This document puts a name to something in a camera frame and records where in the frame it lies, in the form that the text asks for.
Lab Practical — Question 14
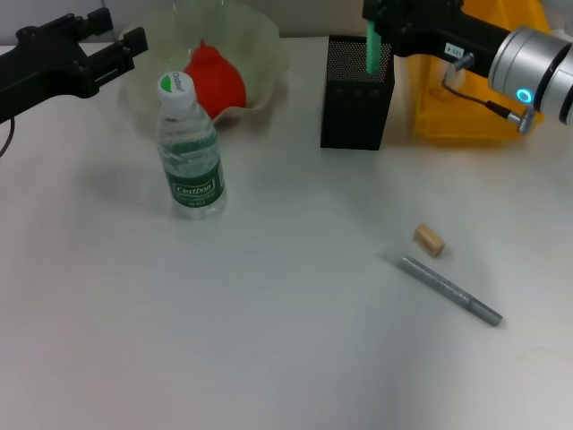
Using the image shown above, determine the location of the black mesh pen holder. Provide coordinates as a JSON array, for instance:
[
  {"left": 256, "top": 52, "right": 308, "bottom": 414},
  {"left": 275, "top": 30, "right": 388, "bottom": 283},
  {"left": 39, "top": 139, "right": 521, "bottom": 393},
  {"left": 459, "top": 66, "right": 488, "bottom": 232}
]
[{"left": 320, "top": 34, "right": 396, "bottom": 152}]

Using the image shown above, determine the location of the clear water bottle green label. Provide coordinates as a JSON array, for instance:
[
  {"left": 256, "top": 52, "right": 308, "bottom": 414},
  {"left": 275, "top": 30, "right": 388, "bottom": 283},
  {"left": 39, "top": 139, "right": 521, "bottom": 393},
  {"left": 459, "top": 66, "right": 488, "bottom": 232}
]
[{"left": 156, "top": 71, "right": 228, "bottom": 221}]

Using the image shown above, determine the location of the green pen white cap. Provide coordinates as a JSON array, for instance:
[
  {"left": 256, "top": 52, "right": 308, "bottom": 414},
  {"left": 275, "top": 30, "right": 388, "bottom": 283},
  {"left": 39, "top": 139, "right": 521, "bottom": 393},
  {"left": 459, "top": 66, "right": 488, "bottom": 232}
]
[{"left": 364, "top": 18, "right": 384, "bottom": 76}]

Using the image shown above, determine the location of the red-orange fruit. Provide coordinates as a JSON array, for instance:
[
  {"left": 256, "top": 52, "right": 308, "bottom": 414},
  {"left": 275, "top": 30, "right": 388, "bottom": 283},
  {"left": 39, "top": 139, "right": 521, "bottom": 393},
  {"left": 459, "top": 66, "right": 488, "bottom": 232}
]
[{"left": 184, "top": 39, "right": 248, "bottom": 121}]

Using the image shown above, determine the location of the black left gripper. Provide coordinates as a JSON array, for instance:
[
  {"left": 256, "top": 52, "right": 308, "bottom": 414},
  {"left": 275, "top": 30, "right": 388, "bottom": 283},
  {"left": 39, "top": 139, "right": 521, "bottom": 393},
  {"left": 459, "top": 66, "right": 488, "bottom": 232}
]
[{"left": 0, "top": 6, "right": 150, "bottom": 127}]

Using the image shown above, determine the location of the grey marker pen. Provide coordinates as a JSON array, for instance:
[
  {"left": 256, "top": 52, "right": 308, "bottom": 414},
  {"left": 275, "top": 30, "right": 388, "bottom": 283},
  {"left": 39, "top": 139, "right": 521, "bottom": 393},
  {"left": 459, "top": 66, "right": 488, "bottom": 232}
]
[{"left": 397, "top": 254, "right": 504, "bottom": 328}]

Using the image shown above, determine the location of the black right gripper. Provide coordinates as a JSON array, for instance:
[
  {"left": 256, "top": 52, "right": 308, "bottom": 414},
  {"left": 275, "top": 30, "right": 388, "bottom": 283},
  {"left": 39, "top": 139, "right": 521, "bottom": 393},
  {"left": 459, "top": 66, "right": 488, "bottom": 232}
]
[{"left": 362, "top": 0, "right": 512, "bottom": 76}]

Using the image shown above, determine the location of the yellow plastic bin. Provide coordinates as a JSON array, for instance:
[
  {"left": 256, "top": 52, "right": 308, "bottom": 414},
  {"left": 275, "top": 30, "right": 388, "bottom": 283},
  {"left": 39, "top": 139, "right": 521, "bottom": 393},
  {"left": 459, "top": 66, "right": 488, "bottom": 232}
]
[{"left": 405, "top": 0, "right": 552, "bottom": 144}]

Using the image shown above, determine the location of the translucent wavy fruit bowl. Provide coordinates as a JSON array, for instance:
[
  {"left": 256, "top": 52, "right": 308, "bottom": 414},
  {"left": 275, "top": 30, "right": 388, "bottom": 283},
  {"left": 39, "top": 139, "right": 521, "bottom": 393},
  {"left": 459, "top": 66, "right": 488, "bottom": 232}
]
[{"left": 116, "top": 0, "right": 292, "bottom": 131}]

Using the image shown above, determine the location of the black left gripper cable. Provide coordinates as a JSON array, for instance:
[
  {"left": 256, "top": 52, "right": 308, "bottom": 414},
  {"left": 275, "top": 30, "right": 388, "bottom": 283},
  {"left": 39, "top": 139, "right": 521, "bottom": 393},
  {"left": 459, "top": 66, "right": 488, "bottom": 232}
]
[{"left": 0, "top": 116, "right": 17, "bottom": 159}]

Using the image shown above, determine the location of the small tan cork block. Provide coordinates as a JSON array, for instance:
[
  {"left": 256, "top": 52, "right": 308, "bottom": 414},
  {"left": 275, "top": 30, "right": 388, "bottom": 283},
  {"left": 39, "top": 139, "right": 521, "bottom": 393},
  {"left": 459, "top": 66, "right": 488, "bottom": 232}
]
[{"left": 412, "top": 223, "right": 447, "bottom": 260}]

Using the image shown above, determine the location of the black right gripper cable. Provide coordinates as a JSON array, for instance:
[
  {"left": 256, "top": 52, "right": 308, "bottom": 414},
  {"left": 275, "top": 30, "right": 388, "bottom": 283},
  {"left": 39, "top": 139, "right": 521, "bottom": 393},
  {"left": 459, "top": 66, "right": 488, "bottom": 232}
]
[{"left": 440, "top": 52, "right": 543, "bottom": 134}]

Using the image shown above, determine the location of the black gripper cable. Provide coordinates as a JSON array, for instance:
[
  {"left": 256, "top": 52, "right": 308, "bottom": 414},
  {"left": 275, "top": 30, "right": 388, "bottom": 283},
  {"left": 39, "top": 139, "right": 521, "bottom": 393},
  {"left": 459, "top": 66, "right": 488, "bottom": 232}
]
[
  {"left": 440, "top": 52, "right": 543, "bottom": 134},
  {"left": 0, "top": 116, "right": 17, "bottom": 159}
]

